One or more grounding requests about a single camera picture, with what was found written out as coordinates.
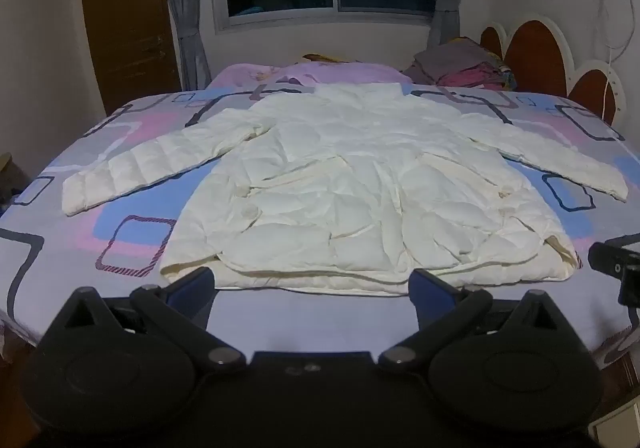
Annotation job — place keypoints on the white puffer jacket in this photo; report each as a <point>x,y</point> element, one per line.
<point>350,178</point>

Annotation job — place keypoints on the dark bedside object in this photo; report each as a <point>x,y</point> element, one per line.
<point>11,180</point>

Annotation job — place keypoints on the brown and white headboard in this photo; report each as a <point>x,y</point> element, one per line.
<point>535,53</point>

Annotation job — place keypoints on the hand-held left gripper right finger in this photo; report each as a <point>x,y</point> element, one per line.
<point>429,292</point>

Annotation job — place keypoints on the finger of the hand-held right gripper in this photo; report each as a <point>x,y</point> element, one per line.
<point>612,258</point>

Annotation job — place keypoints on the pile of folded clothes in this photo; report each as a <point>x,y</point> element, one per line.
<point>455,65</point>

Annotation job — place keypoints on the pink printed blanket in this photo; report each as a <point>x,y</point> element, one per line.
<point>350,73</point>

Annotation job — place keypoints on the bed with patterned sheet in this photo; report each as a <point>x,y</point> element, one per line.
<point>70,248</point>

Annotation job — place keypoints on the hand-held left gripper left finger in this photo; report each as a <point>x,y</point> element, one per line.
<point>194,287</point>

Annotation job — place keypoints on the brown wooden door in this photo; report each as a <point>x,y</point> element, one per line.
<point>125,18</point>

